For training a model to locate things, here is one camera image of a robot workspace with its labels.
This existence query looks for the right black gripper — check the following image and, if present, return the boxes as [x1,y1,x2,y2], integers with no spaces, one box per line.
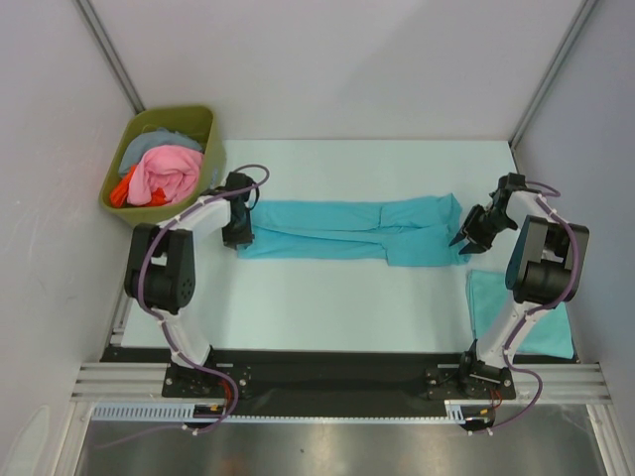
[450,204,517,255]

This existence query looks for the cyan blue t shirt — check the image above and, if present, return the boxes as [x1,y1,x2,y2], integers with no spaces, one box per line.
[237,193,469,268]

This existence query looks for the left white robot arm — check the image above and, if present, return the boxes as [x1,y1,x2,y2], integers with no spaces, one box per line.
[124,165,270,397]

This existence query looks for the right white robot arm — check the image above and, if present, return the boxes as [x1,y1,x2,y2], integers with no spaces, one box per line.
[450,173,590,399]

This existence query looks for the folded teal t shirt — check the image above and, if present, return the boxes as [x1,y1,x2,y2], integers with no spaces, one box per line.
[466,270,574,360]

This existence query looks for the pink t shirt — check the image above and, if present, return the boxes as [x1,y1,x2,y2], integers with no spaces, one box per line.
[126,145,203,206]

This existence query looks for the olive green plastic bin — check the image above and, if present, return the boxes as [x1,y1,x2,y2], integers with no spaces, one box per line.
[99,104,226,227]

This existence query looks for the orange red t shirt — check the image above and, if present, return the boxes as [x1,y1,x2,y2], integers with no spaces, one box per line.
[109,166,168,208]

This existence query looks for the grey blue t shirt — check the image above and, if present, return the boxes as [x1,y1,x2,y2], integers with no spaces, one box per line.
[118,128,203,178]

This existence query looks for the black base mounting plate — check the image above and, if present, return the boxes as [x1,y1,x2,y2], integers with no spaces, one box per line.
[100,346,576,416]

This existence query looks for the white slotted cable duct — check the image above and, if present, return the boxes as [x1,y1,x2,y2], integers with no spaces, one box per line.
[92,401,492,424]

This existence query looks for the aluminium extrusion rail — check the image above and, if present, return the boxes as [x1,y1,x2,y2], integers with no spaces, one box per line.
[71,363,168,402]

